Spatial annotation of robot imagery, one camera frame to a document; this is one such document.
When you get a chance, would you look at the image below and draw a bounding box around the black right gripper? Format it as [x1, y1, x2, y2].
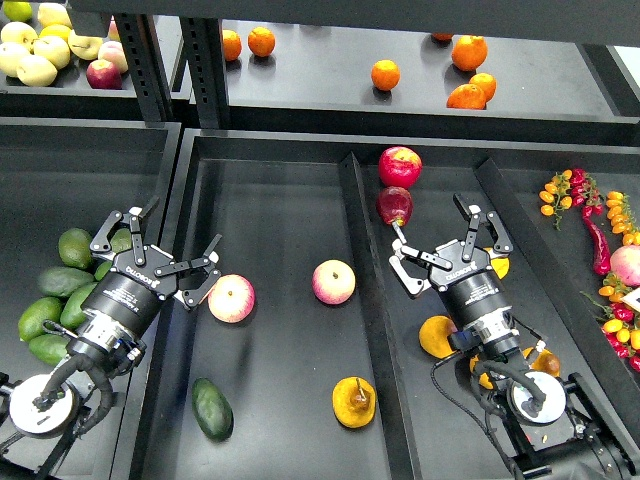
[389, 193, 519, 356]

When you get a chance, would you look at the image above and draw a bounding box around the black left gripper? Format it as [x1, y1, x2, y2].
[81, 196, 222, 338]

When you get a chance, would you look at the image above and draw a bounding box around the dark green avocado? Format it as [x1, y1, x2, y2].
[191, 377, 233, 441]

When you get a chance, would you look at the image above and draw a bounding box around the yellow pear with stem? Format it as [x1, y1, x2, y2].
[332, 376, 376, 429]

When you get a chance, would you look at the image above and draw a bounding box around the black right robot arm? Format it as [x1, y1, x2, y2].
[376, 186, 639, 479]

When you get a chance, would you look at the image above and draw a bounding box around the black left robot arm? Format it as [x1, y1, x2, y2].
[1, 198, 221, 479]

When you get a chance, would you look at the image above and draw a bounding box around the yellow pear upper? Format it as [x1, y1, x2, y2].
[485, 247, 510, 279]

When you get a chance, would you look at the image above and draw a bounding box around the yellow pear left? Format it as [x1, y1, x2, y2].
[419, 315, 457, 359]

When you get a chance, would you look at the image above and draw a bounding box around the green avocado top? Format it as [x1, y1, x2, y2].
[58, 228, 93, 270]

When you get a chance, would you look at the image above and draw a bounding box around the green avocado bottom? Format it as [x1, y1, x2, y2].
[28, 334, 68, 366]

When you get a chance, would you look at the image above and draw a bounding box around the green avocado lower left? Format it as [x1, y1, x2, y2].
[18, 296, 63, 342]

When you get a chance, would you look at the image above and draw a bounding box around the pink apple left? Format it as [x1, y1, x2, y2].
[208, 274, 255, 323]

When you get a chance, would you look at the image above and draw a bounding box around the pink apple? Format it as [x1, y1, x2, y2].
[208, 274, 255, 323]
[312, 259, 356, 305]

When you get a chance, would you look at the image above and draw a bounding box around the dark red apple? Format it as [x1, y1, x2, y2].
[376, 186, 413, 227]

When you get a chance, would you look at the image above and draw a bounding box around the bright red apple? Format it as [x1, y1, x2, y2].
[378, 146, 423, 189]

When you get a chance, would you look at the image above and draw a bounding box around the orange cherry tomato vine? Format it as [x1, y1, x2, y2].
[538, 170, 573, 230]

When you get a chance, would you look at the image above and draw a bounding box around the pink apple centre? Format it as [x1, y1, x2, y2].
[312, 259, 356, 305]

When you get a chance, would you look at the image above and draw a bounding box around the black left tray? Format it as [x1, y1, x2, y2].
[1, 118, 181, 479]

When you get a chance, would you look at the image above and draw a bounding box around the black tray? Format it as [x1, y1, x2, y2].
[129, 130, 639, 479]
[1, 118, 181, 479]

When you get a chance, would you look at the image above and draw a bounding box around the black centre tray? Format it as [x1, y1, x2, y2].
[129, 130, 639, 479]

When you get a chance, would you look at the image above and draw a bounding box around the red chili pepper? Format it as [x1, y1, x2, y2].
[582, 215, 611, 276]

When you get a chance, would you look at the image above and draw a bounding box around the pink peach right edge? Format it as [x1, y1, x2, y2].
[610, 245, 640, 287]

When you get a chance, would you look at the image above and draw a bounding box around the orange front right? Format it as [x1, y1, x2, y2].
[446, 83, 487, 110]

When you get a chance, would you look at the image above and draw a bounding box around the orange mid right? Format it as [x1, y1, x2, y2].
[469, 72, 497, 102]

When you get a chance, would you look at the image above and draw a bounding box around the red apple on shelf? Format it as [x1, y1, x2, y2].
[86, 59, 122, 90]

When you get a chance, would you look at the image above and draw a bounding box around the orange on shelf centre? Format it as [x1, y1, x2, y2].
[370, 59, 401, 91]

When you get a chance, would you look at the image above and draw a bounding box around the large orange upper right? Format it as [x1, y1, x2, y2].
[451, 35, 488, 71]

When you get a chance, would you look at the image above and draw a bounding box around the yellow green apple front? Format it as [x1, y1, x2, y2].
[16, 55, 58, 87]

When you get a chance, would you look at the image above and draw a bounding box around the orange upper left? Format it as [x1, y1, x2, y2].
[248, 26, 276, 58]

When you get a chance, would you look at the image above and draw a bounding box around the green lime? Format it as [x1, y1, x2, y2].
[2, 1, 33, 22]

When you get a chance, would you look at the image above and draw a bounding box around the orange behind post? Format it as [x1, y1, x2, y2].
[222, 29, 243, 62]

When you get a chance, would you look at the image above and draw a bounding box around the black shelf post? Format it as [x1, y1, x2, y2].
[114, 13, 174, 122]

